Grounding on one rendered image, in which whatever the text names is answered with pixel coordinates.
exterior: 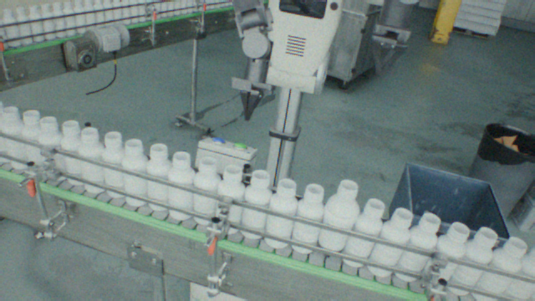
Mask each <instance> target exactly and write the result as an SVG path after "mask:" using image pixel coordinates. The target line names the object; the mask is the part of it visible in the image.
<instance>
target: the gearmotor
mask: <svg viewBox="0 0 535 301"><path fill-rule="evenodd" d="M129 43H130V34H129V32H128V30H127V28H125V27H124V25H122V24H115V25H109V26H106V25H105V26H103V27H100V28H94V29H88V30H86V31H85V32H84V35H83V37H79V38H74V39H70V40H67V41H65V42H64V51H65V55H64V56H65V61H66V64H67V68H68V71H69V72H70V73H72V72H73V70H75V71H77V73H80V72H84V71H87V69H93V68H97V63H96V56H95V55H96V54H100V53H104V52H107V53H108V52H113V54H114V55H115V61H114V65H115V76H114V79H113V81H112V82H111V83H110V84H109V85H107V86H105V87H104V88H102V89H98V90H95V91H92V92H88V93H87V94H86V95H89V94H91V93H94V92H98V91H101V90H103V89H106V88H108V87H109V86H111V85H112V84H113V83H114V81H115V78H116V54H117V52H116V50H119V49H120V48H123V47H126V46H128V45H129Z"/></svg>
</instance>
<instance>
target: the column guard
mask: <svg viewBox="0 0 535 301"><path fill-rule="evenodd" d="M461 1H462V0H441V2H440V5H439V7H438V9H437V14H436V18H435V21H434V22H433V26H432V30H431V34H430V37H427V38H428V39H429V40H430V41H432V42H436V43H443V44H447V42H448V40H449V37H450V35H451V31H452V27H453V25H454V22H455V21H456V18H457V13H458V11H459V8H460V6H461ZM447 45H448V44H447Z"/></svg>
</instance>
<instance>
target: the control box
mask: <svg viewBox="0 0 535 301"><path fill-rule="evenodd" d="M212 139H213V138H212V137H208V138H206V139H204V140H202V141H200V142H199V146H198V151H197V155H196V167H198V168H199V167H200V161H201V158H203V156H212V158H214V159H217V172H218V173H221V174H222V175H223V176H224V170H225V167H226V166H229V165H236V166H240V167H241V168H242V169H243V165H244V164H249V165H250V166H253V169H252V171H254V167H255V163H256V159H257V149H256V148H251V147H247V146H246V148H240V147H236V146H234V145H235V144H233V143H230V142H226V141H224V143H220V142H215V141H213V140H212Z"/></svg>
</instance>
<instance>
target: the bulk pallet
mask: <svg viewBox="0 0 535 301"><path fill-rule="evenodd" d="M506 6H507V0H462V1H461V6H460V8H459V11H458V13H457V18H456V21H455V22H454V25H453V26H455V27H453V28H457V27H459V28H458V29H461V30H462V31H465V32H464V34H466V35H471V36H475V37H480V38H488V39H490V40H493V39H494V36H495V34H496V33H497V30H498V28H499V24H500V22H501V19H500V18H501V15H502V13H503V9H504V8H505V7H506ZM452 31H453V32H458V33H463V32H462V31H458V30H453V29H452ZM474 31H475V32H474ZM495 31H496V32H495ZM471 33H479V34H484V35H486V37H484V36H481V35H475V34H471Z"/></svg>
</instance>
